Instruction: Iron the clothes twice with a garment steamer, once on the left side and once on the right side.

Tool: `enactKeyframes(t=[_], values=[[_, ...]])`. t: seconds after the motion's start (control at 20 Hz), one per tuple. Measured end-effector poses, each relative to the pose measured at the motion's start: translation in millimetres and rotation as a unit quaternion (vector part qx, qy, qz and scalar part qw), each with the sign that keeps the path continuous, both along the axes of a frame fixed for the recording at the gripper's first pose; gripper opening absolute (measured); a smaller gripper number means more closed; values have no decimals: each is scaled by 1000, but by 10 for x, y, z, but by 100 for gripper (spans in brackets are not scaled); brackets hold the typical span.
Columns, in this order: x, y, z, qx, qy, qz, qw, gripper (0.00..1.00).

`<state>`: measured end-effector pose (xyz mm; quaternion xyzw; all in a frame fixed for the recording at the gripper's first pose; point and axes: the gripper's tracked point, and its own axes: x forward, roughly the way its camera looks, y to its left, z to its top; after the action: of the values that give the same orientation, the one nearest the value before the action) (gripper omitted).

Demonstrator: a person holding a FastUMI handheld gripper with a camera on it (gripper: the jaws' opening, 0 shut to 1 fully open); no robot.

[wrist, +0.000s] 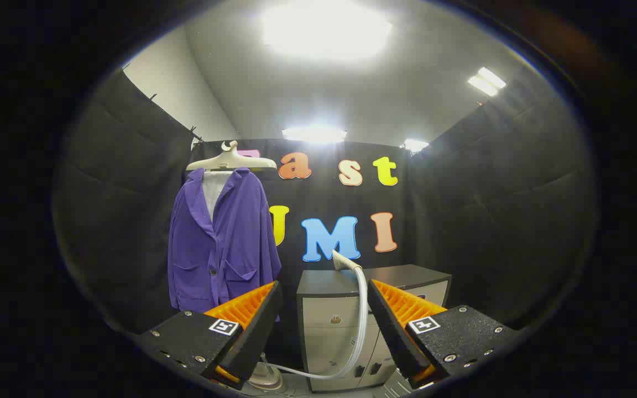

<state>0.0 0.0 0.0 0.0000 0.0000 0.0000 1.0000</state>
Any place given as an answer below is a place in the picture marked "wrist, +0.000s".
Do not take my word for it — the large square ceiling light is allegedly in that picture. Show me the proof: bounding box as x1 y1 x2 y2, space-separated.
260 0 394 61

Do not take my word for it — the purple corduroy jacket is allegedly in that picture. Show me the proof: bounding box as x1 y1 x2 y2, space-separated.
167 167 283 322

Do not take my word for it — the white plastic clothes hanger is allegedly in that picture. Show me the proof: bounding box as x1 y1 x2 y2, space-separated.
186 140 278 172

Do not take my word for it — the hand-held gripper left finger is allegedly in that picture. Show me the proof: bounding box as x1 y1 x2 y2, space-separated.
135 280 285 391

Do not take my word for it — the white garment steamer base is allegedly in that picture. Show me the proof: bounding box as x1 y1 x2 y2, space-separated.
246 358 286 393

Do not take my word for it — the double strip ceiling light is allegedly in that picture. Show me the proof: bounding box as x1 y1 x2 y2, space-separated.
467 66 508 98

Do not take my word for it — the white ironing backing board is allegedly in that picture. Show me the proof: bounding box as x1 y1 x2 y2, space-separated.
202 170 234 223

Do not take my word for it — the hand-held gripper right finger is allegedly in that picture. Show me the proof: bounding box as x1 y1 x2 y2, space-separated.
367 279 519 391

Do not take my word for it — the long ceiling light panel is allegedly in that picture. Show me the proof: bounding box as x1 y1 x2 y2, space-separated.
281 126 348 145

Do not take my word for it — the grey cabinet with dark top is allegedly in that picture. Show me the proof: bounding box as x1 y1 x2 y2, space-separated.
295 264 453 394

